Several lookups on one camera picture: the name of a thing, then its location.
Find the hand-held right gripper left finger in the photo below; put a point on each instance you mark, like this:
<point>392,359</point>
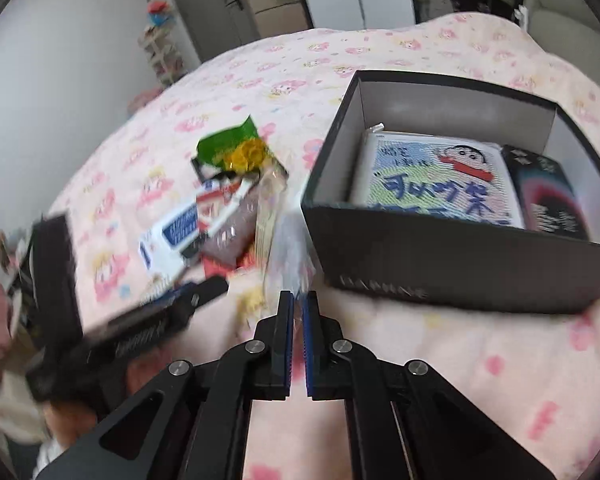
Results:
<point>282,350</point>

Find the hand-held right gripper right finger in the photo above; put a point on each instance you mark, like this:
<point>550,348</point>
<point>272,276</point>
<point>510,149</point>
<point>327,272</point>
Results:
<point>312,355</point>

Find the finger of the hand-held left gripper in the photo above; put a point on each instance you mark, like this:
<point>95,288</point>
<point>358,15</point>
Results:
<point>205,290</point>

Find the red envelope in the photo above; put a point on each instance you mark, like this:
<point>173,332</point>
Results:
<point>220,266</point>

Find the clear plastic bag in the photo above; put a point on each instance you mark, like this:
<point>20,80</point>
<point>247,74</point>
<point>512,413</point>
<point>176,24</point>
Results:
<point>287,245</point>

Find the black cardboard shoe box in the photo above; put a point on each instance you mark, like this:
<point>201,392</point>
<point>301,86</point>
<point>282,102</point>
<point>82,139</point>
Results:
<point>455,270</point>

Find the cartoon bead art kit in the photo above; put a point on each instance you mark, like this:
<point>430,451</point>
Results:
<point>430,180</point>

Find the purple black screen protector box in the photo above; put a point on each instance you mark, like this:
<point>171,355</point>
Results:
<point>545,195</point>

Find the person's left hand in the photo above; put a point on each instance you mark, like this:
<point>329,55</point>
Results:
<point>145,375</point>

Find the white wipes packet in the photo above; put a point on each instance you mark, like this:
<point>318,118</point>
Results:
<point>172,232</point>

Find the brown sachet packet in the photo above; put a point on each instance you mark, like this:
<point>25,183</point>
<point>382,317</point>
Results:
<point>235,230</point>

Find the red white packet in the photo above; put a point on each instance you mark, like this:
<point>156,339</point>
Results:
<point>215,207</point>

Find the white cloth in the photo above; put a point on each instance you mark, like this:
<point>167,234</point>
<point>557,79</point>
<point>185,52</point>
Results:
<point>10,410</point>

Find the yellow candy wrapper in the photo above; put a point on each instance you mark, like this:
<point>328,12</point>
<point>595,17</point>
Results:
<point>245,155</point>

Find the pink printed blanket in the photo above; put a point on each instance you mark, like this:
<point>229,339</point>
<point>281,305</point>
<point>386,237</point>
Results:
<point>455,360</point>

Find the green snack packet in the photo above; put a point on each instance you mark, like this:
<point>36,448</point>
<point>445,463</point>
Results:
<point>225,142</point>

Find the white shelf rack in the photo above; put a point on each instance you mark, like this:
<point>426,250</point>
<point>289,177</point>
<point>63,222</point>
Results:
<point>165,60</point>

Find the dark grey door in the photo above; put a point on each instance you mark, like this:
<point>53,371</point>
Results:
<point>205,5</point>

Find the beige drawer cabinet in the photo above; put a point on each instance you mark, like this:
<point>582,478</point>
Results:
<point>280,15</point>

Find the grey green bed headboard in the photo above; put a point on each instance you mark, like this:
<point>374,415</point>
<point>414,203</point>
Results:
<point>560,20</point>

